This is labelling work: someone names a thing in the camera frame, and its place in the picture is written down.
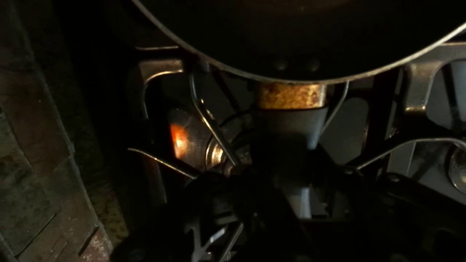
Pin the dark non-stick frying pan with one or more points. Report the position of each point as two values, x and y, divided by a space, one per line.
311 33

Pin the black gas stove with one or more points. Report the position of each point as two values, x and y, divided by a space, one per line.
427 96

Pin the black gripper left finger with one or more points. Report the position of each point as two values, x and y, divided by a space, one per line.
223 212

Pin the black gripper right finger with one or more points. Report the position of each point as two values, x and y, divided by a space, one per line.
413 218

